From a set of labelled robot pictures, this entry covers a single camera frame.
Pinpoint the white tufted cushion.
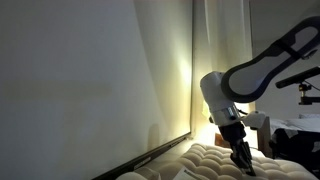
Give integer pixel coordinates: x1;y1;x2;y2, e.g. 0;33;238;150
156;143;318;180

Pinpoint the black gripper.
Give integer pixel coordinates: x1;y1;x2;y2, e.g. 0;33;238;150
219;122;257;177

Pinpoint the white bed sheet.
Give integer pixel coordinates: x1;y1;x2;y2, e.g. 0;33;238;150
269;113;320;134

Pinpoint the pale sheer curtain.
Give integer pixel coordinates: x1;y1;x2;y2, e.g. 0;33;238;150
193;0;255;134

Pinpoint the long white box with label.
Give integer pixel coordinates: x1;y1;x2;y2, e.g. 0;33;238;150
114;165;209;180

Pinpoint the black fabric pile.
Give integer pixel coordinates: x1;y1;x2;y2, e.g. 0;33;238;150
269;128;320;171

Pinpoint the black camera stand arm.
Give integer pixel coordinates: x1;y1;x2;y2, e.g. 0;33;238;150
274;65;320;106

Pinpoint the black baseboard strip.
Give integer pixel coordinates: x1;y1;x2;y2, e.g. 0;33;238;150
91;131;194;180

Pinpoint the brown wooden board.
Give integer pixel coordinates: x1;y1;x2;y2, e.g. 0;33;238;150
256;116;273;158

